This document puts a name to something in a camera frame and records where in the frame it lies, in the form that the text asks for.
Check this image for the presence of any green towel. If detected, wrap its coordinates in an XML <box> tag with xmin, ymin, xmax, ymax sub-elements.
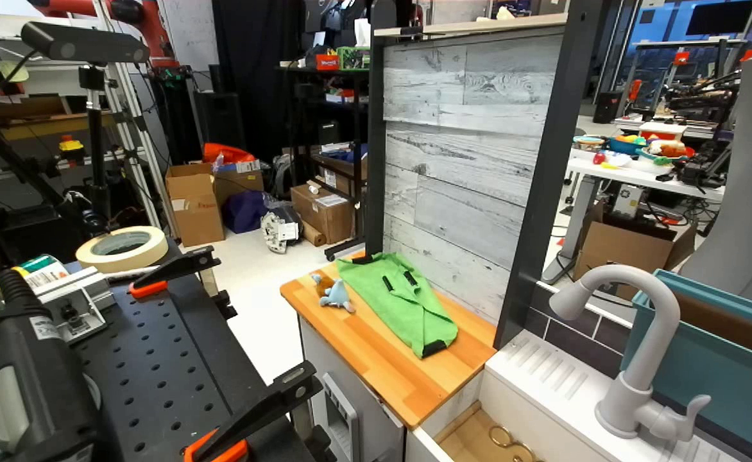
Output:
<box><xmin>337</xmin><ymin>253</ymin><xmax>460</xmax><ymax>360</ymax></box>

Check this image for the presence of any cardboard box centre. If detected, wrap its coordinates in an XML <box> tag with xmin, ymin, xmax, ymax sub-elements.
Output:
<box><xmin>289</xmin><ymin>181</ymin><xmax>351</xmax><ymax>243</ymax></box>

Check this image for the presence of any small grey blue toy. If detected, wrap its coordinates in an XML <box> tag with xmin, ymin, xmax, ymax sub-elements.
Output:
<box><xmin>321</xmin><ymin>280</ymin><xmax>351</xmax><ymax>312</ymax></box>

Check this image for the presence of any whitewashed wood backsplash panel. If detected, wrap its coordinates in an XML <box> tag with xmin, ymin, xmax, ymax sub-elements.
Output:
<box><xmin>382</xmin><ymin>27</ymin><xmax>562</xmax><ymax>320</ymax></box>

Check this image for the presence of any cardboard box left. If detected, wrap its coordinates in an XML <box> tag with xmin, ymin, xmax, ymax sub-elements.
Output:
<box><xmin>165</xmin><ymin>163</ymin><xmax>222</xmax><ymax>246</ymax></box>

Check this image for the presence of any roll of masking tape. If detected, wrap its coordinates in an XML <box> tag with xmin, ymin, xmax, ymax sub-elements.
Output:
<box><xmin>75</xmin><ymin>225</ymin><xmax>169</xmax><ymax>271</ymax></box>

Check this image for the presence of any white work table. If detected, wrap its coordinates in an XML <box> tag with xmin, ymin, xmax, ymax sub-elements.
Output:
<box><xmin>542</xmin><ymin>152</ymin><xmax>718</xmax><ymax>283</ymax></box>

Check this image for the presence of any black orange spring clamp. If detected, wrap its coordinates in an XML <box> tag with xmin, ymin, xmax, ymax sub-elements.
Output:
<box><xmin>127</xmin><ymin>246</ymin><xmax>221</xmax><ymax>299</ymax></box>

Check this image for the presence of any cardboard box under table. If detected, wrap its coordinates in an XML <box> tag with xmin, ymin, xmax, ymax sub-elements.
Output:
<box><xmin>573</xmin><ymin>221</ymin><xmax>695</xmax><ymax>278</ymax></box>

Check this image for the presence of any white toy sink basin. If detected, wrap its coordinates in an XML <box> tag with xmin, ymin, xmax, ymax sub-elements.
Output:
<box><xmin>405</xmin><ymin>333</ymin><xmax>738</xmax><ymax>462</ymax></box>

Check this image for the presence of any black perforated workbench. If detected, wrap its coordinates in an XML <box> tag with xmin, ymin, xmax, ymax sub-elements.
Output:
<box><xmin>75</xmin><ymin>278</ymin><xmax>266</xmax><ymax>462</ymax></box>

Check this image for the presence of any black orange front clamp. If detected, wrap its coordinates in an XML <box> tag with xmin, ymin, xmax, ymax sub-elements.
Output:
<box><xmin>183</xmin><ymin>362</ymin><xmax>321</xmax><ymax>462</ymax></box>

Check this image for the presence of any grey sink faucet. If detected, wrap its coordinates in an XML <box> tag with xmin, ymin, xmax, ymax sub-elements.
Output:
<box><xmin>548</xmin><ymin>264</ymin><xmax>710</xmax><ymax>442</ymax></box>

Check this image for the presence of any teal bin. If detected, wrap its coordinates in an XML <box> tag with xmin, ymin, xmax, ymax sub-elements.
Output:
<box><xmin>654</xmin><ymin>269</ymin><xmax>752</xmax><ymax>444</ymax></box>

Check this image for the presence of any black camera on stand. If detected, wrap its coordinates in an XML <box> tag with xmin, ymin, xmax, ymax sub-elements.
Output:
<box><xmin>21</xmin><ymin>21</ymin><xmax>149</xmax><ymax>65</ymax></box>

